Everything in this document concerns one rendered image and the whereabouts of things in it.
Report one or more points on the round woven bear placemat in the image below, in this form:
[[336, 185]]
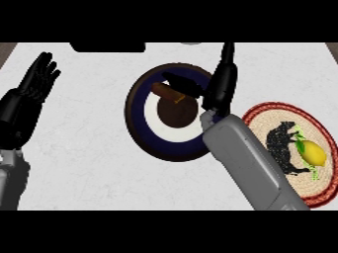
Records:
[[325, 191]]

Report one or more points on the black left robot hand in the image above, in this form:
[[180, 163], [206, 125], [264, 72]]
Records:
[[16, 108]]

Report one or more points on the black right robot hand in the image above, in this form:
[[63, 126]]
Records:
[[223, 85]]

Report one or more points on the yellow lemon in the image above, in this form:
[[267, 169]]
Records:
[[313, 154]]

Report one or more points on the black appliance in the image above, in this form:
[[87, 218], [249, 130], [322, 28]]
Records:
[[107, 47]]

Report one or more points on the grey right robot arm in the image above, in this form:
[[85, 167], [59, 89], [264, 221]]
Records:
[[246, 158]]

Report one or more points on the blue white brown plate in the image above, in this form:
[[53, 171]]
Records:
[[168, 130]]

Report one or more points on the brown sweet potato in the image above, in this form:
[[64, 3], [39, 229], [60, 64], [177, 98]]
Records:
[[164, 91]]

